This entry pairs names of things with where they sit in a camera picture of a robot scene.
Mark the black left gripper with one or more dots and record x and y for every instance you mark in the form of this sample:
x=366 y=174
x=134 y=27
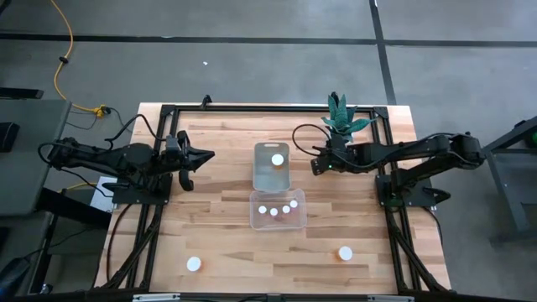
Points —
x=174 y=161

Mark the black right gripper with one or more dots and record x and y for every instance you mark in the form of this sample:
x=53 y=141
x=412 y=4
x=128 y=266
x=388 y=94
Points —
x=337 y=161

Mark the large orange pill bottle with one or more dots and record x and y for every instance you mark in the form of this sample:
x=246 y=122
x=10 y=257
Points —
x=277 y=159
x=345 y=253
x=194 y=263

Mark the small orange pill bottle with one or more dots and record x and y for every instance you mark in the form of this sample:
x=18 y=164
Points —
x=293 y=204
x=273 y=211
x=262 y=209

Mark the small pink pill bottle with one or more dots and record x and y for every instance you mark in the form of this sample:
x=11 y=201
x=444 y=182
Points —
x=286 y=209

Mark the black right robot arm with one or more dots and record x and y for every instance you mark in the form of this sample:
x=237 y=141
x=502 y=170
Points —
x=419 y=151

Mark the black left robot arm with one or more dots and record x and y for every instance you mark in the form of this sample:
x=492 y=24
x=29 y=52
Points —
x=126 y=157

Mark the clear plastic bin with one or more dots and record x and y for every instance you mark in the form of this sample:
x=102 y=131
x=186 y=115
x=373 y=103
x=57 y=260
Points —
x=268 y=223

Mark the snake plant in white pot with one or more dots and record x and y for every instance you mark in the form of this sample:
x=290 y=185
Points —
x=342 y=119

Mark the black table clamp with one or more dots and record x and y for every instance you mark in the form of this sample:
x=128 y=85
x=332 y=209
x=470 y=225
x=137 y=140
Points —
x=115 y=185
x=436 y=195
x=205 y=100

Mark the white sheet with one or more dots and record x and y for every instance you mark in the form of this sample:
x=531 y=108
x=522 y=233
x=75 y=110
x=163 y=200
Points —
x=100 y=202

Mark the grey office desk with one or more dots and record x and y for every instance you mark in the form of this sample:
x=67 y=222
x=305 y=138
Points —
x=33 y=176

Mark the grey metal stand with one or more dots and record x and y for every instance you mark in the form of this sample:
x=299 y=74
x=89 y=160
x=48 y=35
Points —
x=503 y=184

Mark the black desk foot bar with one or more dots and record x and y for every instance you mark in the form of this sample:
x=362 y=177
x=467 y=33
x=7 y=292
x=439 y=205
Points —
x=21 y=93

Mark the black desktop box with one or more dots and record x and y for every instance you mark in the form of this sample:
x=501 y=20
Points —
x=8 y=136

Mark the dark blue office chair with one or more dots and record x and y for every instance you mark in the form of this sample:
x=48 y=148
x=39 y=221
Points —
x=12 y=272

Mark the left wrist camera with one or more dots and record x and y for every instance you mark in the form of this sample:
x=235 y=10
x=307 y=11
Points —
x=172 y=144

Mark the black aluminium table frame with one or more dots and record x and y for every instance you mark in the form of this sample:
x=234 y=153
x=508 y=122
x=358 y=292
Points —
x=272 y=108

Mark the silver aluminium bracket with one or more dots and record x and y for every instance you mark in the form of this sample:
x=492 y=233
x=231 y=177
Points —
x=391 y=298
x=156 y=298

